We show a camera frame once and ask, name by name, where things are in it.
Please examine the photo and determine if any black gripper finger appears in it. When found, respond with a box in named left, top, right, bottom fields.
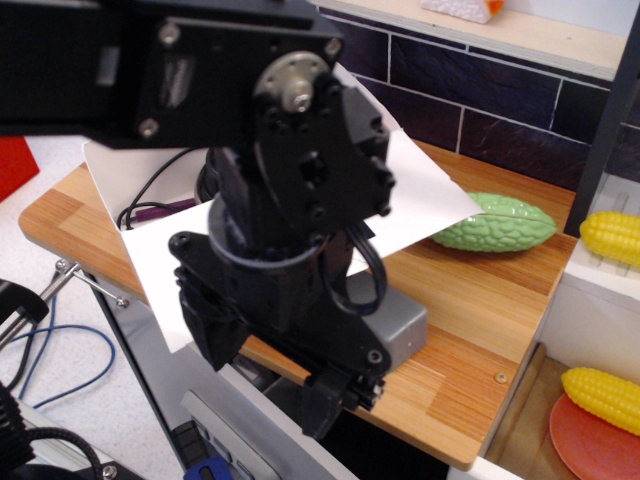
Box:
left=299, top=368, right=385, bottom=440
left=179, top=287, right=250, bottom=371

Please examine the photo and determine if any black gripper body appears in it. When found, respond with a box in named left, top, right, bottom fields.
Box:
left=169, top=200, right=391, bottom=378

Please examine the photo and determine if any white cardboard box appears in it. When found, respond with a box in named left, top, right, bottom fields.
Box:
left=83, top=93, right=481, bottom=352

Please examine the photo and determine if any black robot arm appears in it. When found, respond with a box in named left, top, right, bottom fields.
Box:
left=1, top=1, right=395, bottom=439

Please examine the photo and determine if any purple object in box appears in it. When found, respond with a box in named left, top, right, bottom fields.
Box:
left=133, top=199, right=196, bottom=222

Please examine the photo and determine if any metal clamp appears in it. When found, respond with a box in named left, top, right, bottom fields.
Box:
left=0, top=258, right=131, bottom=351

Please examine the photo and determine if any green bitter melon toy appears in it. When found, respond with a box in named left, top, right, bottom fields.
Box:
left=431, top=192, right=557, bottom=253

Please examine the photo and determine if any red object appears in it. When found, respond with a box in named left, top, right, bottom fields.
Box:
left=0, top=137, right=40, bottom=201

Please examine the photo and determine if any red plate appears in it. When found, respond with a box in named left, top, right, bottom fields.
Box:
left=549, top=394, right=639, bottom=480

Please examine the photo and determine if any yellow toy corn lower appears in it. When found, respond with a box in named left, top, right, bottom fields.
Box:
left=561, top=367, right=639, bottom=436

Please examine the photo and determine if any yellow toy corn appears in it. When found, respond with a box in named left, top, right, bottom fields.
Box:
left=579, top=211, right=639, bottom=267
left=561, top=367, right=639, bottom=436

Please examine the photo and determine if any yellow toy corn upper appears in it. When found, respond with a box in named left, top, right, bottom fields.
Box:
left=579, top=211, right=639, bottom=267

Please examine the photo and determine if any white toy on shelf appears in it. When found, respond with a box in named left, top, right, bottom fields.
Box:
left=419, top=0, right=505, bottom=24

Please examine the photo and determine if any grey camera box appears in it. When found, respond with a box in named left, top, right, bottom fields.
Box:
left=364, top=286, right=428, bottom=372

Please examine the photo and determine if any blue cable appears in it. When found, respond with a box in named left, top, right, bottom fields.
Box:
left=0, top=294, right=117, bottom=410

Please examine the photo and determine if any black cable in box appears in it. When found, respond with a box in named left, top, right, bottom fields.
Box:
left=117, top=147, right=194, bottom=231

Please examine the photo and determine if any black metal post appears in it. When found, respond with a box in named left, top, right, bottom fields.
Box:
left=563, top=11, right=639, bottom=237

